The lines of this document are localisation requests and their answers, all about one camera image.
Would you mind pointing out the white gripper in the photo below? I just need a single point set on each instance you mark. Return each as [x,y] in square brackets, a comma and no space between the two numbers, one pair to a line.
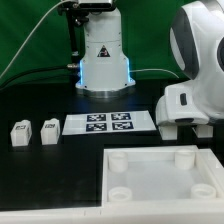
[177,107]

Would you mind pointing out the white square tabletop part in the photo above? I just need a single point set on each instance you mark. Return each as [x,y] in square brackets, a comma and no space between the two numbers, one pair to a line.
[160,173]

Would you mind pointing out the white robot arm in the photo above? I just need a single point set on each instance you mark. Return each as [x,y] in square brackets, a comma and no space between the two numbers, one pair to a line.
[197,43]

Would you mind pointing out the white marker sheet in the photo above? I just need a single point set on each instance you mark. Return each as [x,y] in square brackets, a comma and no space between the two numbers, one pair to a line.
[114,122]

